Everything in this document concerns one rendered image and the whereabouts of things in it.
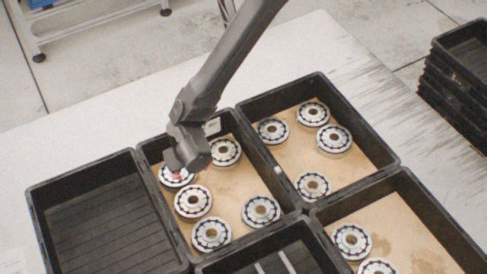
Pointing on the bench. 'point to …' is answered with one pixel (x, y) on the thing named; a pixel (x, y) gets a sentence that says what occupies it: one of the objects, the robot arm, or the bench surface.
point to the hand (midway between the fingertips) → (192, 172)
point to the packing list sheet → (14, 261)
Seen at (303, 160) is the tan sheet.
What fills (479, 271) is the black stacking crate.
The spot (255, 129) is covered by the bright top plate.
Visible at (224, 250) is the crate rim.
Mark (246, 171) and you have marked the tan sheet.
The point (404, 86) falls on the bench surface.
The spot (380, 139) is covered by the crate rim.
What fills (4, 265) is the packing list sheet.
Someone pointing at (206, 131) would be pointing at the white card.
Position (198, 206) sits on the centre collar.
